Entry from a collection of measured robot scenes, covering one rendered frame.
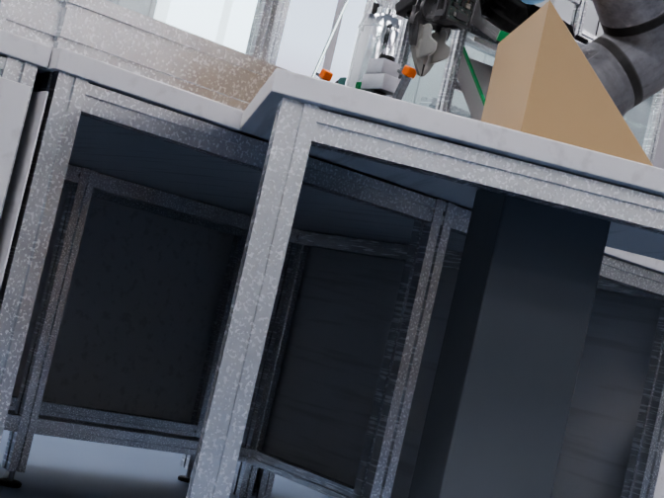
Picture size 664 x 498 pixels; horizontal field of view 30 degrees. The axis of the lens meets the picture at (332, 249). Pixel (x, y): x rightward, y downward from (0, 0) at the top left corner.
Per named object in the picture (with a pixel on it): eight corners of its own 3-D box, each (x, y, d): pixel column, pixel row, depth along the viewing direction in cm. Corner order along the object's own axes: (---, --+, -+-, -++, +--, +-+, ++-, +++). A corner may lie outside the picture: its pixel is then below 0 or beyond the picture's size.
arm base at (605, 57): (607, 143, 175) (663, 107, 177) (550, 52, 175) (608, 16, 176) (574, 154, 190) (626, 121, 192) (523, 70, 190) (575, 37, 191)
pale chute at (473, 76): (534, 158, 244) (546, 142, 242) (479, 140, 238) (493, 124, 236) (496, 69, 263) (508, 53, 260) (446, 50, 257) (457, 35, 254)
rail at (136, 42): (489, 205, 228) (502, 147, 229) (55, 55, 174) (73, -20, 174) (468, 203, 232) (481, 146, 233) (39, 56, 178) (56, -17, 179)
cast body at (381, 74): (398, 95, 232) (406, 59, 232) (380, 88, 229) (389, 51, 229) (370, 95, 238) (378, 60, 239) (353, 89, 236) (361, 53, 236)
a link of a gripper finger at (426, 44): (425, 70, 219) (437, 20, 220) (403, 70, 224) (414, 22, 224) (438, 75, 221) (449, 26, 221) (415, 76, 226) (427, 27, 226)
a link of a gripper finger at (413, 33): (409, 42, 222) (420, -5, 222) (403, 42, 223) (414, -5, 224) (428, 50, 225) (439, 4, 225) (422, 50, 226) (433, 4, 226)
